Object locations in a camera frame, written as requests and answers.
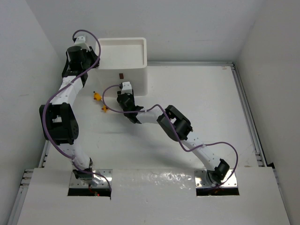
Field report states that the yellow small clamp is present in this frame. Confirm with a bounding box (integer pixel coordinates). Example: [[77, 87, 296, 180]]
[[101, 106, 108, 112], [93, 91, 102, 101]]

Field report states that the white drawer container box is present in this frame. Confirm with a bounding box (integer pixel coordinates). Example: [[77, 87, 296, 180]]
[[94, 37, 148, 96]]

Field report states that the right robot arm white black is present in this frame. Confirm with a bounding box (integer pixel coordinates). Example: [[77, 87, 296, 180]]
[[117, 91, 230, 185]]

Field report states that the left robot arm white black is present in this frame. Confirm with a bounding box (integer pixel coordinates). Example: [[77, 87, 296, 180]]
[[39, 45, 99, 183]]

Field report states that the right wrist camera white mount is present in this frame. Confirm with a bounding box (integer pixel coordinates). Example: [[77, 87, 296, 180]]
[[121, 82, 133, 94]]

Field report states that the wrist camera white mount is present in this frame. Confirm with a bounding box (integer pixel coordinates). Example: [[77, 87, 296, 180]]
[[121, 82, 133, 94], [73, 35, 87, 46]]

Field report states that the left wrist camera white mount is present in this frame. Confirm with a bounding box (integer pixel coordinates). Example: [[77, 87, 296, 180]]
[[73, 35, 87, 46]]

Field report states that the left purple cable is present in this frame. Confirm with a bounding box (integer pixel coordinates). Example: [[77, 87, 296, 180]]
[[41, 30, 113, 193]]

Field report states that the purple cable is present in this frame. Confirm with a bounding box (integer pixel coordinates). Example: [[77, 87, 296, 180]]
[[102, 84, 239, 188], [41, 30, 113, 193]]

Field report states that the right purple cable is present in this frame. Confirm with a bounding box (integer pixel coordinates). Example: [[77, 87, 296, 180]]
[[102, 84, 239, 188]]

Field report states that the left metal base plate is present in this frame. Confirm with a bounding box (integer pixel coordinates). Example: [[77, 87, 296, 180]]
[[69, 169, 113, 189]]

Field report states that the metal base plate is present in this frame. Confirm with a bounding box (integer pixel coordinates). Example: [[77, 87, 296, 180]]
[[194, 169, 238, 188], [69, 169, 113, 189]]

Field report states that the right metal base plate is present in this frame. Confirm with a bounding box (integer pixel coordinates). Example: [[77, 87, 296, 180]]
[[194, 169, 238, 188]]

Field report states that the aluminium frame rail right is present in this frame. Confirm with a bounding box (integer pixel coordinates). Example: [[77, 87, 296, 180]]
[[231, 64, 275, 170]]

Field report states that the aluminium frame rail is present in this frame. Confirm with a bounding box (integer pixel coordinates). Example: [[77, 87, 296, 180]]
[[231, 64, 275, 170], [7, 141, 50, 225]]

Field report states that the aluminium frame rail left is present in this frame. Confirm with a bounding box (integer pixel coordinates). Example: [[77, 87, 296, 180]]
[[7, 141, 50, 225]]

